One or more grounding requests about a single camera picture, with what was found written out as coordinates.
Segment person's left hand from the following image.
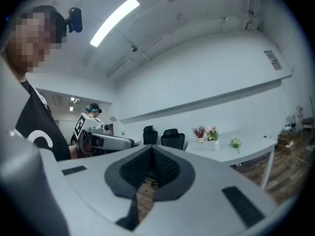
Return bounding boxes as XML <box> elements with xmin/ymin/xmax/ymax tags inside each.
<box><xmin>83</xmin><ymin>137</ymin><xmax>94</xmax><ymax>156</ymax></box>

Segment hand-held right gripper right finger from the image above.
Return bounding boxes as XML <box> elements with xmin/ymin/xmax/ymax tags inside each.
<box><xmin>141</xmin><ymin>145</ymin><xmax>279</xmax><ymax>236</ymax></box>

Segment stack of cardboard boxes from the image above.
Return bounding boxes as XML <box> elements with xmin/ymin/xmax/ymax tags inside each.
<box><xmin>278</xmin><ymin>129</ymin><xmax>297</xmax><ymax>151</ymax></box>

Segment long white cable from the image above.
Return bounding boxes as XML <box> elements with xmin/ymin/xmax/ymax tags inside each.
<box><xmin>290</xmin><ymin>145</ymin><xmax>312</xmax><ymax>168</ymax></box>

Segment rust plant in cream pot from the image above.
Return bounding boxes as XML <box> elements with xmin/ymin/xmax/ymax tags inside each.
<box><xmin>192</xmin><ymin>125</ymin><xmax>207</xmax><ymax>144</ymax></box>

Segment long ceiling light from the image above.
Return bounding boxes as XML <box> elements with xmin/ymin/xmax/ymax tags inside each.
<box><xmin>89</xmin><ymin>0</ymin><xmax>140</xmax><ymax>48</ymax></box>

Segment black head camera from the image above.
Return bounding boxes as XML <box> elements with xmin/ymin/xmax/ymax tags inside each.
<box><xmin>64</xmin><ymin>7</ymin><xmax>84</xmax><ymax>33</ymax></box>

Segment wall notice sheet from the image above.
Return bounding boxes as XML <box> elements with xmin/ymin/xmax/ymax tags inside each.
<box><xmin>263</xmin><ymin>50</ymin><xmax>283</xmax><ymax>71</ymax></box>

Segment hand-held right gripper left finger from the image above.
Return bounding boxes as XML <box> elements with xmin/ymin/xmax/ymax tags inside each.
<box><xmin>58</xmin><ymin>145</ymin><xmax>154</xmax><ymax>232</ymax></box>

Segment wooden legged chair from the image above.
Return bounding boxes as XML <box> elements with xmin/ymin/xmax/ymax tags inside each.
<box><xmin>301</xmin><ymin>117</ymin><xmax>315</xmax><ymax>135</ymax></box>

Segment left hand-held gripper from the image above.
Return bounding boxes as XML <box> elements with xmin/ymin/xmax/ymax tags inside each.
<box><xmin>73</xmin><ymin>112</ymin><xmax>136</xmax><ymax>159</ymax></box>

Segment pink flower bouquet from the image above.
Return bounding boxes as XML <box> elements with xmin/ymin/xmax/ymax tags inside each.
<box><xmin>206</xmin><ymin>125</ymin><xmax>220</xmax><ymax>142</ymax></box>

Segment person's face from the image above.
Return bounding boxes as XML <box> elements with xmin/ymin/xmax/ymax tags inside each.
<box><xmin>4</xmin><ymin>11</ymin><xmax>63</xmax><ymax>83</ymax></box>

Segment black mesh office chair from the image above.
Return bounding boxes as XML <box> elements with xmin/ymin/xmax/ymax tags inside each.
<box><xmin>143</xmin><ymin>125</ymin><xmax>158</xmax><ymax>146</ymax></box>
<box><xmin>160</xmin><ymin>128</ymin><xmax>186</xmax><ymax>151</ymax></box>

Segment white green flower bouquet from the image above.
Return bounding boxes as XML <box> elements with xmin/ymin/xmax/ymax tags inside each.
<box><xmin>229</xmin><ymin>135</ymin><xmax>243</xmax><ymax>154</ymax></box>

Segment white wall pipes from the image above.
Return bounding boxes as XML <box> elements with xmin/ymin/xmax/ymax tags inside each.
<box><xmin>243</xmin><ymin>0</ymin><xmax>263</xmax><ymax>32</ymax></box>

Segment person's black shirt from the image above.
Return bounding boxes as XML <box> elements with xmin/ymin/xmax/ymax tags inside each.
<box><xmin>14</xmin><ymin>79</ymin><xmax>72</xmax><ymax>162</ymax></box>

